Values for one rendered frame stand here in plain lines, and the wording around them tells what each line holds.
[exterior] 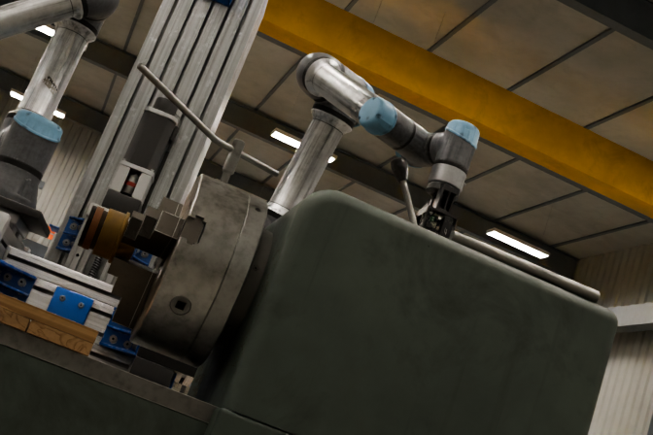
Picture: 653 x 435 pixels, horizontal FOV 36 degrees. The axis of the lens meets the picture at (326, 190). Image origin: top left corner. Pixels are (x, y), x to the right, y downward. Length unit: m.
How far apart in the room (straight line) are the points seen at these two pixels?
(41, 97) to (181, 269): 1.09
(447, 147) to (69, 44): 1.04
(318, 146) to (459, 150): 0.48
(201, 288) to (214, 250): 0.06
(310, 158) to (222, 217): 0.87
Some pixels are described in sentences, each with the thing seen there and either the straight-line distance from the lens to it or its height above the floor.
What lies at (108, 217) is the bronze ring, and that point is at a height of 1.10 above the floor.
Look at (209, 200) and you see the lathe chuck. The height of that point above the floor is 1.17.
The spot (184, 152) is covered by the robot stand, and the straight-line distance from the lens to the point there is 2.63.
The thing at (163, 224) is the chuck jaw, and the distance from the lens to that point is 1.67.
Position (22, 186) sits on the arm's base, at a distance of 2.43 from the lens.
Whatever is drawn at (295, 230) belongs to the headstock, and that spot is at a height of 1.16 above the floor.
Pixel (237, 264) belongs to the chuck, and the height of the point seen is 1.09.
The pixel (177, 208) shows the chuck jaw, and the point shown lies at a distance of 1.88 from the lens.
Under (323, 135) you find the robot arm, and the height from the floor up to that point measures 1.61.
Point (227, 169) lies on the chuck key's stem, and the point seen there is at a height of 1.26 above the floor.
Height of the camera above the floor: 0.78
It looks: 16 degrees up
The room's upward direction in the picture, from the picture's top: 21 degrees clockwise
